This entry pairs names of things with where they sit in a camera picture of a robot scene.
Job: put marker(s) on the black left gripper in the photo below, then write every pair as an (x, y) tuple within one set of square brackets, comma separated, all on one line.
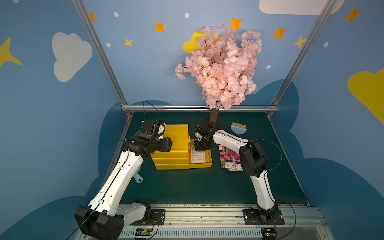
[(167, 144)]

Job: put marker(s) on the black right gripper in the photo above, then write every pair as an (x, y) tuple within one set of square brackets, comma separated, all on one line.
[(202, 142)]

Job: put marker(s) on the yellow plastic drawer cabinet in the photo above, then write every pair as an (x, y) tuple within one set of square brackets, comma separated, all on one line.
[(179, 156)]

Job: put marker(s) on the pink flower seed bag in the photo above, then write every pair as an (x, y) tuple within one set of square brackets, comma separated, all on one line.
[(222, 157), (232, 160)]

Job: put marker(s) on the white back-side seed bag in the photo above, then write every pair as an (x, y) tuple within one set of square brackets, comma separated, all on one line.
[(196, 156)]

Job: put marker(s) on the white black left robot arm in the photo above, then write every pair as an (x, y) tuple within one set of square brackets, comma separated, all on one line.
[(102, 219)]

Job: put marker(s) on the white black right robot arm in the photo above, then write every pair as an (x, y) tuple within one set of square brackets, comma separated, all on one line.
[(253, 163)]

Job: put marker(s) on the light blue hand brush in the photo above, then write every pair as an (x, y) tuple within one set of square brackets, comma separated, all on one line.
[(238, 129)]

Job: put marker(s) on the light blue dustpan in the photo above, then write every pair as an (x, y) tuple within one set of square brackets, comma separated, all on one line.
[(138, 178)]

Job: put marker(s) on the pink blossom artificial tree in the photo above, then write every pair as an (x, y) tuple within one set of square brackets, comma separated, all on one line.
[(223, 68)]

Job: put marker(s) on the left green circuit board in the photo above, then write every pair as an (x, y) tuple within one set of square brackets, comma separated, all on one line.
[(143, 233)]

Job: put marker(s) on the green circuit board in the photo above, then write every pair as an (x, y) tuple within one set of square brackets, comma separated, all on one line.
[(143, 233), (268, 234)]

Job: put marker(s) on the right green circuit board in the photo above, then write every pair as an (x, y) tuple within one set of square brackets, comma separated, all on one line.
[(268, 234)]

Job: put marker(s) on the dark metal tree base plate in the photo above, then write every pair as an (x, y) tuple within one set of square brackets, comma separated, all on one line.
[(213, 127)]

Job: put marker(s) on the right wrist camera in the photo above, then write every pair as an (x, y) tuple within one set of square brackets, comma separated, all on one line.
[(204, 132)]

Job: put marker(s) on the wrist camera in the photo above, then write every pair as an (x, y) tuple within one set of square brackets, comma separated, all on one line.
[(152, 130), (204, 132)]

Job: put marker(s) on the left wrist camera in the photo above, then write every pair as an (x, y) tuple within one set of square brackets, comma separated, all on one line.
[(152, 130)]

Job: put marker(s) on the horizontal aluminium frame rail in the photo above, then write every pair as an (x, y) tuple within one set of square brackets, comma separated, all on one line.
[(197, 108)]

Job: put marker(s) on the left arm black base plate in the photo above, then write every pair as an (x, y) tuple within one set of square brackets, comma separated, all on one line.
[(151, 217)]

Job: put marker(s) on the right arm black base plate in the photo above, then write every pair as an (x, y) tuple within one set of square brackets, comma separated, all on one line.
[(255, 217)]

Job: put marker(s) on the front aluminium mounting rail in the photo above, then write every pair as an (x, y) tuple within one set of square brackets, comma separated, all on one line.
[(226, 222)]

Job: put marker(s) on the left aluminium frame post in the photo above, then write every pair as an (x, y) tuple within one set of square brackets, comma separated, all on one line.
[(92, 33)]

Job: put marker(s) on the aluminium frame post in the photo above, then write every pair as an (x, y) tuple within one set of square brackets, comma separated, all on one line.
[(303, 53), (92, 33)]

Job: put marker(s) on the right aluminium frame post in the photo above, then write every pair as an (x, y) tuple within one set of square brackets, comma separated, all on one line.
[(303, 53)]

